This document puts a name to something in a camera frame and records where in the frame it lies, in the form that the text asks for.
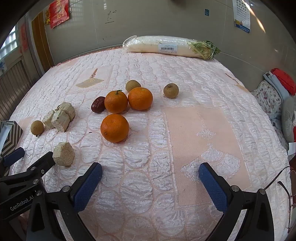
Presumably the pink quilted bedspread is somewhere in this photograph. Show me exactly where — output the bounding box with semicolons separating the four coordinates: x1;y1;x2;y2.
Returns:
5;46;292;241

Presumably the wall calendar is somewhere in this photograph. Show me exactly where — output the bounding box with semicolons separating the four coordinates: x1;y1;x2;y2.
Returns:
232;0;251;33

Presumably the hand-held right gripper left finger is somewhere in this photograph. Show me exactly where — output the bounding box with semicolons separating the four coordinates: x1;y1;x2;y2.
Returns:
26;162;103;241

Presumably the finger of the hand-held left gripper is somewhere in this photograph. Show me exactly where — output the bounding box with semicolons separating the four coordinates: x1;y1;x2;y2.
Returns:
0;147;25;171
0;151;56;198

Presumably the light blue cloth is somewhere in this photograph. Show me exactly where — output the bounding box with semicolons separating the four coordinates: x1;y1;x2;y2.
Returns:
263;72;289;100

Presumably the red wall poster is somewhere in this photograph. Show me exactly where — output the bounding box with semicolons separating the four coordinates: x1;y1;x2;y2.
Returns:
44;0;71;29

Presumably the window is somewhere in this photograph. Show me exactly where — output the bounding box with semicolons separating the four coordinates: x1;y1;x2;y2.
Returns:
0;25;19;61

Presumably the striped-edge white tray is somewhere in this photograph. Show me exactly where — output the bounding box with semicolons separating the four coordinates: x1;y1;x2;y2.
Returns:
0;120;24;160

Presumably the plastic-wrapped daikon radish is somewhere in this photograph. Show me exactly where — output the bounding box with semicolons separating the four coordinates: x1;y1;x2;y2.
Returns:
122;35;221;61

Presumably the wooden door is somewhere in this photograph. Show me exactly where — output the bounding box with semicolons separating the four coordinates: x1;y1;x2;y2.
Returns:
31;11;55;78

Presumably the beige sugarcane chunk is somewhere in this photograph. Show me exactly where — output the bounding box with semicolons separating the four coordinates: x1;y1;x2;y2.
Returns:
52;142;75;167
57;102;76;121
42;110;56;130
51;110;71;132

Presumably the brown slatted wall panel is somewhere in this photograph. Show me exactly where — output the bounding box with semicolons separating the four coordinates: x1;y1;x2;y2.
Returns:
0;58;33;121

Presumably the red knit cloth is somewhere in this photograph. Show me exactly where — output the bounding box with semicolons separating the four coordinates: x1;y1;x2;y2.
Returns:
270;68;296;95

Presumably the red date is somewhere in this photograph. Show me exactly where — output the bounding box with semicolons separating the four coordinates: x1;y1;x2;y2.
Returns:
91;96;106;114

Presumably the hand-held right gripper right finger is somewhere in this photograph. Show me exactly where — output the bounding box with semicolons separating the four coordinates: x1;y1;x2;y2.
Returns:
198;162;275;241

